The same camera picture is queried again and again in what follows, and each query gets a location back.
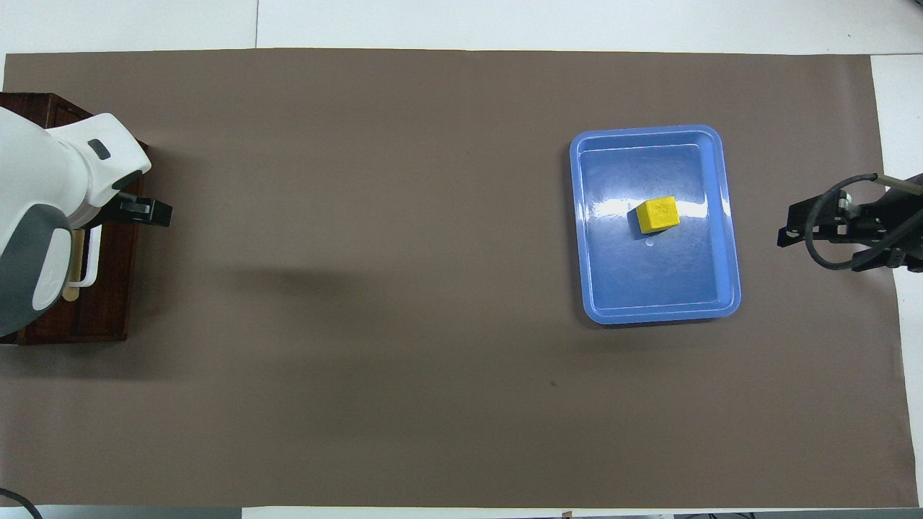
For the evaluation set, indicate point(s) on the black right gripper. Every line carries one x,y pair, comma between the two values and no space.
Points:
890,216

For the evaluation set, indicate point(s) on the yellow cube block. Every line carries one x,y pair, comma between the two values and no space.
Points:
657,215

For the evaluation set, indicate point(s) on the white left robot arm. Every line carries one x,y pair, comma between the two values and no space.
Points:
50,173

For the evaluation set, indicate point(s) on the dark wooden drawer cabinet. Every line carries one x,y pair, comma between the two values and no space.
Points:
43,108

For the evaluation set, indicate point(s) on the blue plastic tray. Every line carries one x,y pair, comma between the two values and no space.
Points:
656,274

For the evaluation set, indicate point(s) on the brown table mat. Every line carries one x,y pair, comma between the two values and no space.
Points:
404,288

